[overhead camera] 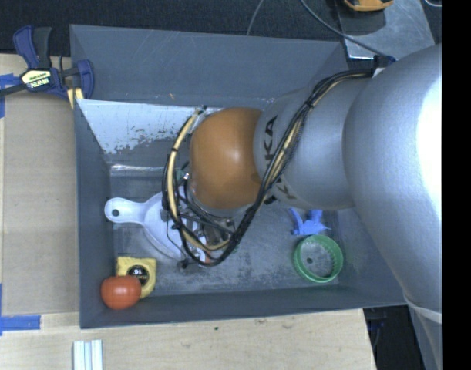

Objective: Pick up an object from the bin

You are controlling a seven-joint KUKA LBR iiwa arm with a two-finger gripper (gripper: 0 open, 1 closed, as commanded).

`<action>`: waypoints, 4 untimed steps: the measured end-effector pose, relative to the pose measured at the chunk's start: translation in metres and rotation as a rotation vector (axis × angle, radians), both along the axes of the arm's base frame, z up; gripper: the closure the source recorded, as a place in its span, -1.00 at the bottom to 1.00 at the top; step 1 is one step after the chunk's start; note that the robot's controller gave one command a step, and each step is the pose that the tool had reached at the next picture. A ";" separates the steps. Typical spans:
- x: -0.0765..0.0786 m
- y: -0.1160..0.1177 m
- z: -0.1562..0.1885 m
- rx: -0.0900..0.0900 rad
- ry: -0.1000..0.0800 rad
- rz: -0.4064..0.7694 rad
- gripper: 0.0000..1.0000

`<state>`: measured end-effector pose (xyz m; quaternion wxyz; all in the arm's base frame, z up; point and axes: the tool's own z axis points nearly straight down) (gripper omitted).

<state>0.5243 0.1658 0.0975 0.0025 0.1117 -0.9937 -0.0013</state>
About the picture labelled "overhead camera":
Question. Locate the white plastic scoop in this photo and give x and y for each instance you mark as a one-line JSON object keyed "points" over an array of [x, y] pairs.
{"points": [[152, 216]]}

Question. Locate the blue toy animal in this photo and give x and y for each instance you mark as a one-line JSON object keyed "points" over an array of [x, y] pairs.
{"points": [[307, 226]]}

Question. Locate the yellow tape measure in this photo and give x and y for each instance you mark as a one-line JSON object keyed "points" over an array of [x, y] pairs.
{"points": [[124, 265]]}

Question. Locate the red toy tomato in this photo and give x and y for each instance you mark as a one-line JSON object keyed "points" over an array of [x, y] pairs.
{"points": [[119, 293]]}

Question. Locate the grey metal bin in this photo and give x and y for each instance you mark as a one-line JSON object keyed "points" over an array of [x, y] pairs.
{"points": [[204, 64]]}

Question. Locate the pale wood flat board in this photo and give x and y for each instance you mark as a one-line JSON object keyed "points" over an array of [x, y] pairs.
{"points": [[38, 206]]}

